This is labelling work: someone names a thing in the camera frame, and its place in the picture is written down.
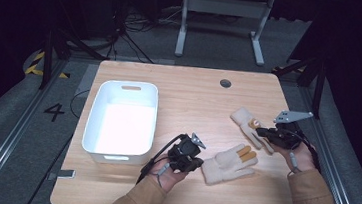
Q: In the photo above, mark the cream glove with orange fingers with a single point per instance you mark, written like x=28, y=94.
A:
x=226, y=166

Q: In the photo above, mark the yellow black hazard tape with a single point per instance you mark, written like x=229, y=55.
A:
x=35, y=63

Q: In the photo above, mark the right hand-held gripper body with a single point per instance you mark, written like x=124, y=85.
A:
x=288, y=135

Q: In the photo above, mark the person's right hand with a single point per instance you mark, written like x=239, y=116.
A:
x=304, y=159

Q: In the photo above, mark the person's left hand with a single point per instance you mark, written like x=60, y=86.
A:
x=168, y=177

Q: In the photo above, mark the grey metal desk frame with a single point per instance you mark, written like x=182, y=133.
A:
x=225, y=6

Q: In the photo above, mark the black metal stand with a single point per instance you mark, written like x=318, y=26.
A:
x=61, y=45
x=312, y=69

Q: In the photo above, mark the cream glove with bear patch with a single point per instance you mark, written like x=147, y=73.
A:
x=245, y=121

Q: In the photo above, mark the aluminium floor rail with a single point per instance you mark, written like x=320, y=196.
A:
x=333, y=163
x=12, y=132

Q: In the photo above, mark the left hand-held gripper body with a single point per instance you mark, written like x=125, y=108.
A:
x=184, y=149

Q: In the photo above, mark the white plastic bin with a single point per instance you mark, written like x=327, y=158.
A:
x=123, y=123

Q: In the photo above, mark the grey tape piece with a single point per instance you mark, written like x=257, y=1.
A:
x=66, y=174

